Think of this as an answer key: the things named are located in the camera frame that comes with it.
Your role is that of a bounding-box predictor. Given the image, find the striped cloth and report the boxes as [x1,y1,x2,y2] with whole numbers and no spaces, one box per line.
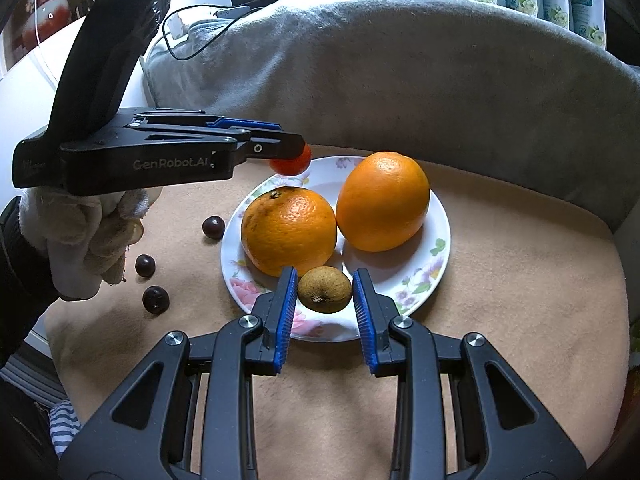
[47,400,83,461]

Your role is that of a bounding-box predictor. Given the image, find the grey fleece blanket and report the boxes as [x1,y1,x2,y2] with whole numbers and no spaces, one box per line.
[142,0,640,241]

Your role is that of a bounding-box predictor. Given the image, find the floral white plate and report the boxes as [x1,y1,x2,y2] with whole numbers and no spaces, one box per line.
[220,155,451,343]

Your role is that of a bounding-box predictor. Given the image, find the red cherry tomato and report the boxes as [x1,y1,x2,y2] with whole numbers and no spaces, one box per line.
[269,145,312,177]

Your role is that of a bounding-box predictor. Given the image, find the person's left hand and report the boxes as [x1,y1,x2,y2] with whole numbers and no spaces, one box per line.
[20,187,163,301]

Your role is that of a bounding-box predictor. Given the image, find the black cable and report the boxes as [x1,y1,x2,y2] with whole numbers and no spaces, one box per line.
[161,5,251,61]

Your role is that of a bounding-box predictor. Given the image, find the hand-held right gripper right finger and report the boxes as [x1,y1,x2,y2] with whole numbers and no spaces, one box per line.
[351,267,587,480]

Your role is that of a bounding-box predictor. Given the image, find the round bumpy orange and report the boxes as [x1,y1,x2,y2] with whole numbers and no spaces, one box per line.
[241,186,338,278]

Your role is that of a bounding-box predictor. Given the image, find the brown longan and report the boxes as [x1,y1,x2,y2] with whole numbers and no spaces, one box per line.
[297,267,353,312]

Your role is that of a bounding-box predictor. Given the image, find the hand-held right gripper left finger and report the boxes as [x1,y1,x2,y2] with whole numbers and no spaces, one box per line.
[59,266,299,480]

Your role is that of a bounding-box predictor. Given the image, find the large oval orange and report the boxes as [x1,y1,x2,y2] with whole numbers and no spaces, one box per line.
[335,151,431,253]

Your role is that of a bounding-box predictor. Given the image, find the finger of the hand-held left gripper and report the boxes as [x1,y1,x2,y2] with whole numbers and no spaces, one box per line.
[131,110,282,135]
[145,130,307,168]

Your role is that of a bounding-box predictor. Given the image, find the red and white vase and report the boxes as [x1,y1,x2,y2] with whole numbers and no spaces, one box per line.
[10,0,76,51]

